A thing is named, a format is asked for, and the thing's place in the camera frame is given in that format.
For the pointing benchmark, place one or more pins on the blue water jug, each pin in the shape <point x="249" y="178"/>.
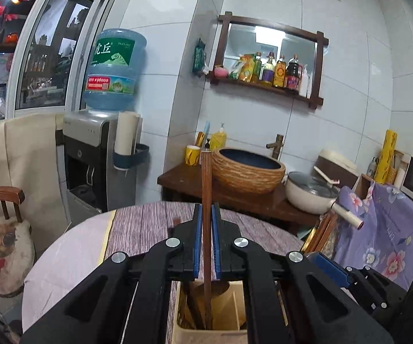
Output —
<point x="115" y="71"/>

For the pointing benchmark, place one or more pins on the brown wooden chair back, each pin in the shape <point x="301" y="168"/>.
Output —
<point x="323" y="233"/>

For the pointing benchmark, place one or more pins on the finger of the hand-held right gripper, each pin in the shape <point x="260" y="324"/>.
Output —
<point x="331" y="267"/>

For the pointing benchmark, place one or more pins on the small pump bottle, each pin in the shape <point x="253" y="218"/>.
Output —
<point x="208" y="145"/>

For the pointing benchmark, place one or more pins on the green glass bottle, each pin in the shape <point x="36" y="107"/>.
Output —
<point x="258" y="68"/>

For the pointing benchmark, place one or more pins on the yellow patterned roll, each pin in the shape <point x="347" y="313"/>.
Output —
<point x="386" y="157"/>

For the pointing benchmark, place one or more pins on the pink round item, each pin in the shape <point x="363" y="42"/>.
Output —
<point x="221" y="71"/>

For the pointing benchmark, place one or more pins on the blue wall-mounted holder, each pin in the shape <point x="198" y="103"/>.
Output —
<point x="135" y="157"/>

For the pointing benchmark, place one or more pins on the white plastic bottle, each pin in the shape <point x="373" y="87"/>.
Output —
<point x="303" y="84"/>

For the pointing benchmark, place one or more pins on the round cat print cushion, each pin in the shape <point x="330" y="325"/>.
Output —
<point x="2" y="254"/>

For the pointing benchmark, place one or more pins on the beige fabric cover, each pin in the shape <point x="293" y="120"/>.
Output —
<point x="24" y="150"/>

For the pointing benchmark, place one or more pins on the dark soy sauce bottle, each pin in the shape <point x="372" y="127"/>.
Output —
<point x="292" y="77"/>

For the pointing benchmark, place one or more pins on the yellow green snack packets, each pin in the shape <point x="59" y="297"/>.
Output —
<point x="244" y="70"/>

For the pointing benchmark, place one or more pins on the purple wood-grain table mat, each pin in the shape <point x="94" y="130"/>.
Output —
<point x="138" y="222"/>

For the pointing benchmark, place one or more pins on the white framed window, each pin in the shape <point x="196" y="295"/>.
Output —
<point x="31" y="43"/>

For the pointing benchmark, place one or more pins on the toothbrushes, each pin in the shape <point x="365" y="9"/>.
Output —
<point x="203" y="134"/>

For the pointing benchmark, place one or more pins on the yellow cup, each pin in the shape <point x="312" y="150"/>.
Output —
<point x="193" y="156"/>

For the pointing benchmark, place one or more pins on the yellow soap bottle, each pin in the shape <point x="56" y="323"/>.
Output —
<point x="218" y="139"/>

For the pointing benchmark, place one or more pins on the brass faucet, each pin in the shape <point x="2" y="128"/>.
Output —
<point x="277" y="147"/>

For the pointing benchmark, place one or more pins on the cream pan with lid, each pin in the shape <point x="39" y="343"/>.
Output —
<point x="310" y="197"/>

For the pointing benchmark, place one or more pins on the yellow label sauce bottle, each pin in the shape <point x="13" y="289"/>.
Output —
<point x="280" y="75"/>

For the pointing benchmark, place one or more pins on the dark wooden framed mirror shelf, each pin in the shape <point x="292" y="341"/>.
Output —
<point x="220" y="21"/>

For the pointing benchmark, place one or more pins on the pale grey tablecloth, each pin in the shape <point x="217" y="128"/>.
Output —
<point x="67" y="258"/>

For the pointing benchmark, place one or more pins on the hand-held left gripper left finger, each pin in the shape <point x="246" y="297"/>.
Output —
<point x="198" y="243"/>

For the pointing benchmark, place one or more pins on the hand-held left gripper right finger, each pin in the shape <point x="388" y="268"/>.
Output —
<point x="216" y="243"/>

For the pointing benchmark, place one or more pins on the beige perforated utensil holder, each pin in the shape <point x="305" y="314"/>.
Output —
<point x="228" y="308"/>

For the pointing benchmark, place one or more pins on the dark wooden counter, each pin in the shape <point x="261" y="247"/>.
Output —
<point x="181" y="182"/>

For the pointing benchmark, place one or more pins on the woven brown wash basin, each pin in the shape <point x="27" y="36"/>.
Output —
<point x="246" y="175"/>

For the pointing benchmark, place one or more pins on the grey water dispenser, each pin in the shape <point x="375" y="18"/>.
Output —
<point x="84" y="157"/>

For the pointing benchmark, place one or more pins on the purple floral cloth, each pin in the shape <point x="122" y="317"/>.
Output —
<point x="382" y="229"/>

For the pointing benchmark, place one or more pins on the cream rice cooker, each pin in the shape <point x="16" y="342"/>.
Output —
<point x="339" y="161"/>

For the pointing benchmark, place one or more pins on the small wooden chair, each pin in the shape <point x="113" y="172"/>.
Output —
<point x="4" y="197"/>

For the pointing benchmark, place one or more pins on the green wall packet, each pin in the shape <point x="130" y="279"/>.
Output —
<point x="199" y="57"/>

